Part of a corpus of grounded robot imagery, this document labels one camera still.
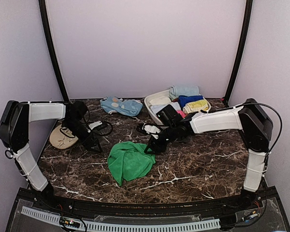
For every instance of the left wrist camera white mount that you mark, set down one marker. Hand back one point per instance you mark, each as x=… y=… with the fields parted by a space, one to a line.
x=98 y=125

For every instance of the green towel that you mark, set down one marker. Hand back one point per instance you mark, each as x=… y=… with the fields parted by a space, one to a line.
x=128 y=161

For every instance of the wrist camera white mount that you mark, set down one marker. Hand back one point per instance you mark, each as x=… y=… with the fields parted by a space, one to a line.
x=148 y=129
x=98 y=125

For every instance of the right black frame post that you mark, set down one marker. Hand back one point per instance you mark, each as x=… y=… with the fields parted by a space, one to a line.
x=240 y=50

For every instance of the white slotted cable duct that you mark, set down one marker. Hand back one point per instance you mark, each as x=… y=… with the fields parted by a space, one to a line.
x=124 y=224

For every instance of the white plastic basin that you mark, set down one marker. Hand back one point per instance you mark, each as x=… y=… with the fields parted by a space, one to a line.
x=155 y=117

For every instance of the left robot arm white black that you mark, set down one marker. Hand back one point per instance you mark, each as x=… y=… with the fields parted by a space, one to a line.
x=15 y=129

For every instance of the pale blue rolled towel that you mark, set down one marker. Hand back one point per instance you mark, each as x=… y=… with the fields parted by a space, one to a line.
x=177 y=90

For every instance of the light blue patterned towel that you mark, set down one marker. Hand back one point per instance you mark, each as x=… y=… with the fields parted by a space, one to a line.
x=113 y=105

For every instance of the black front rail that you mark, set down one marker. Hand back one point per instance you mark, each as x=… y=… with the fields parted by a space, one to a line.
x=90 y=209

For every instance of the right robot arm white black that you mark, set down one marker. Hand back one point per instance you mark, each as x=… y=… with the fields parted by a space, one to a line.
x=249 y=118

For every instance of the left black frame post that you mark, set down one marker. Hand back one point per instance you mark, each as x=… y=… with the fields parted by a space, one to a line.
x=51 y=49

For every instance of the dark blue rolled towel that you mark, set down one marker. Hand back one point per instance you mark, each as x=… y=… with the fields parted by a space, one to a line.
x=183 y=100

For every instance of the beige embroidered round cloth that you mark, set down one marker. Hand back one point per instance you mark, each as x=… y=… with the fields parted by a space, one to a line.
x=62 y=138

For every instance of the pink rolled towel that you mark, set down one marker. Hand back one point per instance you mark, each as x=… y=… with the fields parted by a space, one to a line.
x=183 y=115

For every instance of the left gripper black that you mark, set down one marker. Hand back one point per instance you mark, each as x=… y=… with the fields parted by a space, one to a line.
x=95 y=142

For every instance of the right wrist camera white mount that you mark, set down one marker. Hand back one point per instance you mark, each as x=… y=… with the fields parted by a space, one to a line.
x=148 y=129

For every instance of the small circuit board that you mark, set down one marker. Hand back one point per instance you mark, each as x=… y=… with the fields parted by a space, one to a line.
x=69 y=222

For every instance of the cream rolled towel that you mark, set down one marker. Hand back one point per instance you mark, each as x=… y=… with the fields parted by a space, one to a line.
x=162 y=100

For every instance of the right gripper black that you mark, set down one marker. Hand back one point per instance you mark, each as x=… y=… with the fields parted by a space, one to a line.
x=157 y=145

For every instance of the yellow-green crocodile towel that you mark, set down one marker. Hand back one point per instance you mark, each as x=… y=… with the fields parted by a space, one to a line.
x=196 y=106

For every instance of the lavender rolled towel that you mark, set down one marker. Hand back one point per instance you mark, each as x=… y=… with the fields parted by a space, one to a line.
x=156 y=108

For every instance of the black frame post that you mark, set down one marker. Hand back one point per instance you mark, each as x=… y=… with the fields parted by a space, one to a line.
x=240 y=50
x=51 y=49

